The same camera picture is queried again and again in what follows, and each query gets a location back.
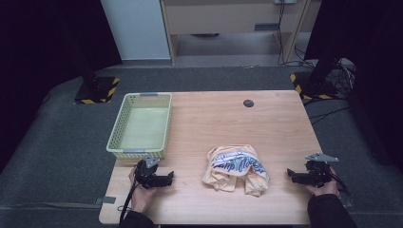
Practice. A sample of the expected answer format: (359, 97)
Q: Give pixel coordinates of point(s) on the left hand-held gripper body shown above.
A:
(146, 175)

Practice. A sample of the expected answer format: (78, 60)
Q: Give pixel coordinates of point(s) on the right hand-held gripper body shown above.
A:
(318, 174)

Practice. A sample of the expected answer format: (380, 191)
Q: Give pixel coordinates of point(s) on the cream printed t-shirt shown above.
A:
(236, 171)

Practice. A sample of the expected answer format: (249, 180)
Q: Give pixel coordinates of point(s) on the person's right hand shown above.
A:
(326, 190)

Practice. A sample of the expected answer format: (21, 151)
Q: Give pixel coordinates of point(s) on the person's left hand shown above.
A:
(139, 198)

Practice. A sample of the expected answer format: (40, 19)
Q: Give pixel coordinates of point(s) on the grey floor tape piece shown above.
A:
(107, 200)

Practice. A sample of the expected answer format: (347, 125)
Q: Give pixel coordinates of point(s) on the light green plastic basket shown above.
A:
(145, 128)

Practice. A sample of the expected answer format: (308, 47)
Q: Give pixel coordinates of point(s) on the black stand base striped tape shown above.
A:
(312, 90)
(98, 90)

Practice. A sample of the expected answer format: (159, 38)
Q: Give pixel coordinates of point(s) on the dark round table grommet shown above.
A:
(248, 103)

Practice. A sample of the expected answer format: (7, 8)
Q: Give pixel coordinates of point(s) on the white cabinet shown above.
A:
(136, 28)

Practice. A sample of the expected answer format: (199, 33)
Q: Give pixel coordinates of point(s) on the grey power strip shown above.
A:
(285, 1)

